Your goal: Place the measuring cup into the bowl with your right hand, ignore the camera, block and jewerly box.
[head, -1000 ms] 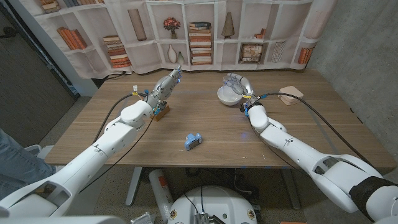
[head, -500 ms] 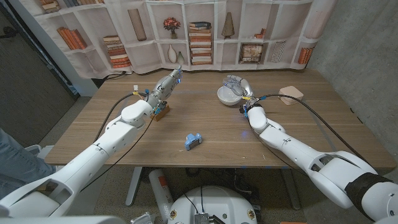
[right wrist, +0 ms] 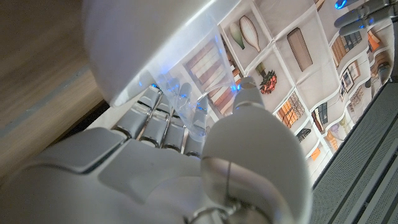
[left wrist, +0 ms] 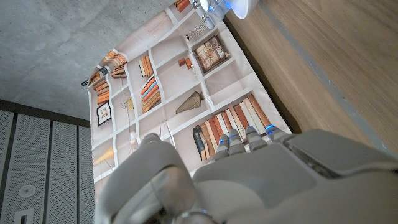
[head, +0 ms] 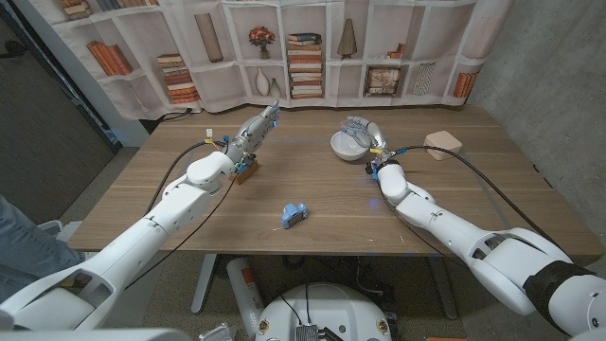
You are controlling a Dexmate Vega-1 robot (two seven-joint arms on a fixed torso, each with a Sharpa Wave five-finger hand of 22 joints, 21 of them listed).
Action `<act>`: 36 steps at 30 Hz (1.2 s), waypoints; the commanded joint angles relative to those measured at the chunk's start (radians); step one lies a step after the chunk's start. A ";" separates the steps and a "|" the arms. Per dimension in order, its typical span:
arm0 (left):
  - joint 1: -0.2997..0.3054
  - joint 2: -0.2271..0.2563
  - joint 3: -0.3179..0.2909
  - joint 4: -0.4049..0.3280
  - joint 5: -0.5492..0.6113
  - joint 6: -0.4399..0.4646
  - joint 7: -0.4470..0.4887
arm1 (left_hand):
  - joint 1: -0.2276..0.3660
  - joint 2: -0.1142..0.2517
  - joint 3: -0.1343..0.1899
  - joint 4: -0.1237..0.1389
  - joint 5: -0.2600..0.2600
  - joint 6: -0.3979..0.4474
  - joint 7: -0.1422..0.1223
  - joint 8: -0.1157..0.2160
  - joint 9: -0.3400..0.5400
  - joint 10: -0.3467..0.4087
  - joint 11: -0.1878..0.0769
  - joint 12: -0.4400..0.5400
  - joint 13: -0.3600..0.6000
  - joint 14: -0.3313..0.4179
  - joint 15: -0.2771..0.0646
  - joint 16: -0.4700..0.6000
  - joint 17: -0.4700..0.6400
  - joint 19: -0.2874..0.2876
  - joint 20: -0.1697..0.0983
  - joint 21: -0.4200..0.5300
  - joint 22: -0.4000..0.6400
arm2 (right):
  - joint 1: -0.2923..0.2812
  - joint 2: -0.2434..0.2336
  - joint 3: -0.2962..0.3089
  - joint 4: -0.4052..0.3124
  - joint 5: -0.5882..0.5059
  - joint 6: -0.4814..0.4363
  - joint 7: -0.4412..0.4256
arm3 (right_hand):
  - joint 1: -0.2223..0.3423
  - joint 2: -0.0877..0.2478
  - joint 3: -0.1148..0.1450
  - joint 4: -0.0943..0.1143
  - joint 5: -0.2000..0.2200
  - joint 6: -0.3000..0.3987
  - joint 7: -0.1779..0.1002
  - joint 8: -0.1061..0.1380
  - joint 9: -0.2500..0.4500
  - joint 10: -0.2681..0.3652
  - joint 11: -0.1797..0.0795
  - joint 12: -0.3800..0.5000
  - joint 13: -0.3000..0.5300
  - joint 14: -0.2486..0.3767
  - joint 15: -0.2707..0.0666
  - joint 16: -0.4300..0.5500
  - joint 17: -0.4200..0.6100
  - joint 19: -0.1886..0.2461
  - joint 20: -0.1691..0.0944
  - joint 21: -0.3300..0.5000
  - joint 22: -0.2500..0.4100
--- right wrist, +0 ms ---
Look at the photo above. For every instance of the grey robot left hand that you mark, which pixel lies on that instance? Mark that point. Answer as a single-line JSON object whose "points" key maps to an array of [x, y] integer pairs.
{"points": [[373, 14]]}

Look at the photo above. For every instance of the printed bookshelf backdrop cloth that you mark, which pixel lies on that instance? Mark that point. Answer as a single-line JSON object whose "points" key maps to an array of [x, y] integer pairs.
{"points": [[295, 62]]}

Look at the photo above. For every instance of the perforated panel door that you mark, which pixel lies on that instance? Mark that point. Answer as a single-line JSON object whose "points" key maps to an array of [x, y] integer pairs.
{"points": [[367, 174]]}

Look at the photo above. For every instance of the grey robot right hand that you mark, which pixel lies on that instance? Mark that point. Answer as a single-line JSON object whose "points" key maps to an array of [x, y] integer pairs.
{"points": [[155, 180]]}

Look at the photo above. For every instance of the white ceramic bowl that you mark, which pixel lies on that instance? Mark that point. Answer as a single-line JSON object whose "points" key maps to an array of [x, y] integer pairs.
{"points": [[130, 37]]}

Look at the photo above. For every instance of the grey tape strip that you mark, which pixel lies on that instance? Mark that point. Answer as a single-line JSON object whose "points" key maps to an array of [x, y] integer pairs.
{"points": [[46, 99]]}

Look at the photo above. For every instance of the clear plastic measuring cup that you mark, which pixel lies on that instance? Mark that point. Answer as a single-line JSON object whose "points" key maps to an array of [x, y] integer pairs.
{"points": [[199, 81]]}

